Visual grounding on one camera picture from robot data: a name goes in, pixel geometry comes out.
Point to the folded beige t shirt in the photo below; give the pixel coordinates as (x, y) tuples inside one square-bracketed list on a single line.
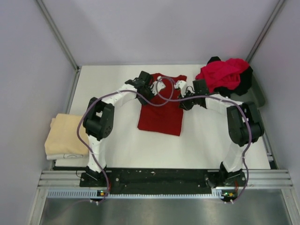
[(62, 138)]

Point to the right aluminium corner post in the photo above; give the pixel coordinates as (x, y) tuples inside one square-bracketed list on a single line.
[(279, 6)]

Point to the aluminium front rail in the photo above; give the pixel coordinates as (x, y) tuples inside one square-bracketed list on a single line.
[(259, 179)]

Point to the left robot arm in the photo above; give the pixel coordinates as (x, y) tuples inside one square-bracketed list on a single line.
[(99, 117)]

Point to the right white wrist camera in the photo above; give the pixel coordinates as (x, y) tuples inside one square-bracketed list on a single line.
[(181, 85)]

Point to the folded white t shirt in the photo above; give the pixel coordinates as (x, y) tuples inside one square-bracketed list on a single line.
[(64, 156)]

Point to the black t shirt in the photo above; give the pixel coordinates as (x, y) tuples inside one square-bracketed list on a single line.
[(243, 82)]

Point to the left aluminium corner post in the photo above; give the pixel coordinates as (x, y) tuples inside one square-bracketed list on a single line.
[(55, 31)]

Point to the bright red t shirt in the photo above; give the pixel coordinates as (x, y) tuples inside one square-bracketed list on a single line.
[(220, 75)]

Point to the grey slotted cable duct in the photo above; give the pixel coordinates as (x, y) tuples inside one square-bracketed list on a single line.
[(99, 194)]

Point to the aluminium corner post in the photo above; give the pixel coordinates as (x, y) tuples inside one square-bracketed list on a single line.
[(279, 6), (55, 31)]

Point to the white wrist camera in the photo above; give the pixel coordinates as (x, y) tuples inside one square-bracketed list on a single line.
[(181, 85), (157, 86)]

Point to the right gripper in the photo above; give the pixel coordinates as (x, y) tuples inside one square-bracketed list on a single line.
[(184, 105)]

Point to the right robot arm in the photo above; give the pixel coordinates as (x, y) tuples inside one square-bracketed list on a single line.
[(244, 123)]

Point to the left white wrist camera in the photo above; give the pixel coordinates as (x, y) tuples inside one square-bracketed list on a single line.
[(157, 86)]

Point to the dark red t shirt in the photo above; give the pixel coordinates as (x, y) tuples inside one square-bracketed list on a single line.
[(166, 119)]

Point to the grey plastic tray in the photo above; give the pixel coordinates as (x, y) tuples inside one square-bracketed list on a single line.
[(257, 93)]

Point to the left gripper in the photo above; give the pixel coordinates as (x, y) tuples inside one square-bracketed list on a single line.
[(151, 94)]

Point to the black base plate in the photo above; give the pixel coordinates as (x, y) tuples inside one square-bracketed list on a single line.
[(214, 179)]

